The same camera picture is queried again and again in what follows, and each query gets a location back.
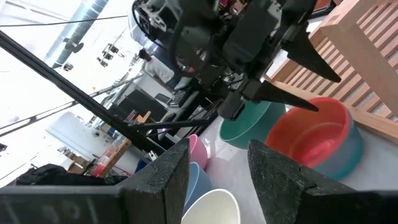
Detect green bowl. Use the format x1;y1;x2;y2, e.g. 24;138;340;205
219;100;287;150

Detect wooden slatted shelf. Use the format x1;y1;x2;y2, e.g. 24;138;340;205
264;0;398;144

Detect silver ventilation duct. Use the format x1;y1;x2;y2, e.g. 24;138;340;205
45;0;109;69

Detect black metal table frame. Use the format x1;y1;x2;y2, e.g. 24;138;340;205
0;29;218;156

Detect blue bowl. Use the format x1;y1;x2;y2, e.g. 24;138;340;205
183;161;214;215

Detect pink bowl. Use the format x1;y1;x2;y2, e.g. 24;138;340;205
186;134;209;170

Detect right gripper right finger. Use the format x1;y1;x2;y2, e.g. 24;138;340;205
248;139;358;224

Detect black ceiling light fixture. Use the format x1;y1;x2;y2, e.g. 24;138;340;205
96;42;121;68

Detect red small bowl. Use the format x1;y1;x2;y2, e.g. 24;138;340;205
265;96;351;169

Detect cyan small bowl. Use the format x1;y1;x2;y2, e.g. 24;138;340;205
313;111;364;181

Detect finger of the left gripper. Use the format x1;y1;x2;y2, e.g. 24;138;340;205
241;79;319;112
281;23;342;83

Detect white bowl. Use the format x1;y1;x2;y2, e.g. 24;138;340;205
181;188;242;224

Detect person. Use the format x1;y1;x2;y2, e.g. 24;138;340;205
138;48;175;83

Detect thin black overhead wire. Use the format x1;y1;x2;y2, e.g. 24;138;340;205
0;14;128;28

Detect black monitor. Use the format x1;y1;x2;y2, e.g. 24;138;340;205
108;88;169;122

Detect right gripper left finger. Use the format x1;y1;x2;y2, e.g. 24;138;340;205
116;138;191;224

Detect black bag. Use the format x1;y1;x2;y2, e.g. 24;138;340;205
15;164;128;187

